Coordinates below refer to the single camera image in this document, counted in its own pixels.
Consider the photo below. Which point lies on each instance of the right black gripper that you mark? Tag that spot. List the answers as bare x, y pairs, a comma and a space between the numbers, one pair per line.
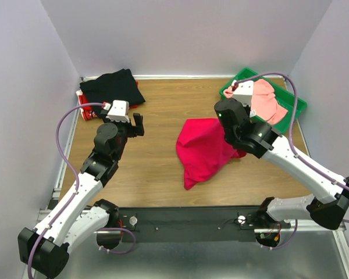
247, 110

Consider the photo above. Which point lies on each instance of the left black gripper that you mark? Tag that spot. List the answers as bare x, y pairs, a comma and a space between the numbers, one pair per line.
137, 130

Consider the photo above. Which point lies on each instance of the magenta t shirt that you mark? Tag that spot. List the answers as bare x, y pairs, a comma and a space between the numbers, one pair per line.
203, 151

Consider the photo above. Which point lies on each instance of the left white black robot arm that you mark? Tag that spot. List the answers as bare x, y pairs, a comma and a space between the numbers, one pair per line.
46, 248

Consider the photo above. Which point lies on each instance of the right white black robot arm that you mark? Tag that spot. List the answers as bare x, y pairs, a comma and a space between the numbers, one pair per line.
329, 198

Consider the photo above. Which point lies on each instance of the salmon pink t shirt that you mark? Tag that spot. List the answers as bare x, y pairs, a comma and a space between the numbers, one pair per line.
264, 103

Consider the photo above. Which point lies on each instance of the black folded t shirt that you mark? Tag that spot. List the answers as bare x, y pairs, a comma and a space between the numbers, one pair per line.
109, 87

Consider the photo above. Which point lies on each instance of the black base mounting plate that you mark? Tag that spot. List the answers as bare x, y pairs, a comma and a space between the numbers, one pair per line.
194, 224

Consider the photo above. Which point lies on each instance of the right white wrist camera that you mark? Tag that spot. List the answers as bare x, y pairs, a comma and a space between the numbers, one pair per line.
243, 92

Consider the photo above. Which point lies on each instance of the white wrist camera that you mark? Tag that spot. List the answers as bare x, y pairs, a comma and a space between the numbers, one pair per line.
116, 111
243, 92

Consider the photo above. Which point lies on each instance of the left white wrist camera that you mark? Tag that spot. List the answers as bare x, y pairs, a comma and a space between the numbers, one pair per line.
116, 111

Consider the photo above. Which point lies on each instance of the aluminium frame rail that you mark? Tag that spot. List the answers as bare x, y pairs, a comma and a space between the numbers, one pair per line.
314, 223

